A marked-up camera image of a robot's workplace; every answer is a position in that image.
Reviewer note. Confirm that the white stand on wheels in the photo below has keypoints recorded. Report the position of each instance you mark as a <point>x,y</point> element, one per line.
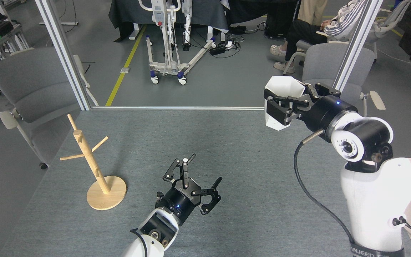
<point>171,66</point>

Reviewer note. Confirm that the grey chair with pale armrests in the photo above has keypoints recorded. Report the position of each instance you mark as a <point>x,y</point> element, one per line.
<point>30,89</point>
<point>319,67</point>

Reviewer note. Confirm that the seated person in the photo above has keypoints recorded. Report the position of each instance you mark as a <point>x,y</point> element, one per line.
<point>344,21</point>

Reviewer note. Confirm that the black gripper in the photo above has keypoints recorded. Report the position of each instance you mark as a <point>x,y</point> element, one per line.
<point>178,203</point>
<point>326,112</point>

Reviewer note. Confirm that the silver aluminium rail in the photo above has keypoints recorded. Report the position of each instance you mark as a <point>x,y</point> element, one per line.
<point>191,107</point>

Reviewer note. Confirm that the dark grey table cloth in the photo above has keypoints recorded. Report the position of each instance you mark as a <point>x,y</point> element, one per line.
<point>202,14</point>

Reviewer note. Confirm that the white faceted cup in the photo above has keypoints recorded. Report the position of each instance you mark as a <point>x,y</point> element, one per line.
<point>284,85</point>

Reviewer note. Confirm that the silver aluminium post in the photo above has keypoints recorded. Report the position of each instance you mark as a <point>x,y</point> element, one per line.
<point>66,57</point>
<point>359,43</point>

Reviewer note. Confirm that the white office chair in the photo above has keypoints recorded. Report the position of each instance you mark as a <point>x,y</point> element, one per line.
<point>387,25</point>

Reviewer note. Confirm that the standing person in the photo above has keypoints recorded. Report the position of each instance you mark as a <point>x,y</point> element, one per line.
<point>312,10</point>

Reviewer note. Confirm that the wooden cup rack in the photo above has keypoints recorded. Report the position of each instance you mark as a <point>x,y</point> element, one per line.
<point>89,157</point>

